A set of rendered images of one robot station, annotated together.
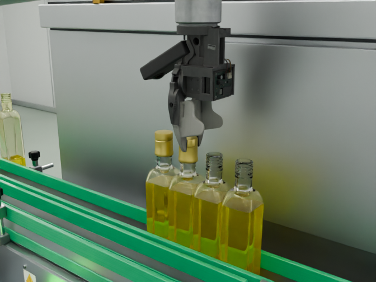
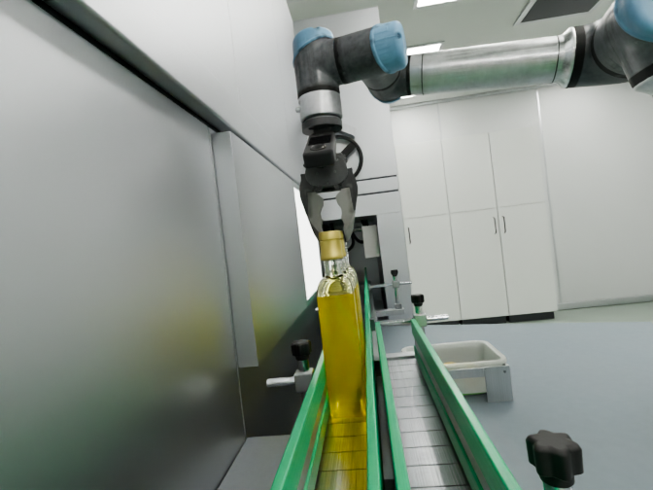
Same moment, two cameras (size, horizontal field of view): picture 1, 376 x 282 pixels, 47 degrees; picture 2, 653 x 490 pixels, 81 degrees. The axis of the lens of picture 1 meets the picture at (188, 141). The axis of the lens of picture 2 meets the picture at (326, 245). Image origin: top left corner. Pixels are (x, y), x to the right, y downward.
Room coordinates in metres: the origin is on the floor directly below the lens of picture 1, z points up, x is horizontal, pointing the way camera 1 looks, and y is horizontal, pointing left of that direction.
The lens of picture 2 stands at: (1.10, 0.55, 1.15)
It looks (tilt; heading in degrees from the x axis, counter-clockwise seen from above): 0 degrees down; 239
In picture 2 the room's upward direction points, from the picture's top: 7 degrees counter-clockwise
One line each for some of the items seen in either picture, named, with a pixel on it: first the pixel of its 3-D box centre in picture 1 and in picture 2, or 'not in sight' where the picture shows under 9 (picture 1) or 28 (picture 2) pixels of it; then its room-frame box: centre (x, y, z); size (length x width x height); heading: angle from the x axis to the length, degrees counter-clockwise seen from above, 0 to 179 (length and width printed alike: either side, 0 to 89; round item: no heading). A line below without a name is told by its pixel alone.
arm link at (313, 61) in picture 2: not in sight; (317, 66); (0.73, -0.01, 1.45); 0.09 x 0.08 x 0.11; 129
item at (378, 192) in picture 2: not in sight; (349, 136); (-0.12, -1.08, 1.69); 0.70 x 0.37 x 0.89; 53
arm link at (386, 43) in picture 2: not in sight; (373, 56); (0.65, 0.05, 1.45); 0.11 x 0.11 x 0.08; 39
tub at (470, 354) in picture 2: not in sight; (451, 369); (0.38, -0.11, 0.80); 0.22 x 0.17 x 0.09; 143
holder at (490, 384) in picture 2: not in sight; (440, 374); (0.40, -0.12, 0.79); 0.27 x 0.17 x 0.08; 143
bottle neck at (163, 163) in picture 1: (164, 154); (332, 259); (0.78, 0.05, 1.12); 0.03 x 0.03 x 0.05
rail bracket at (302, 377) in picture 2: not in sight; (292, 389); (0.88, 0.05, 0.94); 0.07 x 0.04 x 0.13; 143
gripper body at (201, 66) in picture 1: (201, 63); (326, 157); (0.73, -0.02, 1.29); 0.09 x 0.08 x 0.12; 54
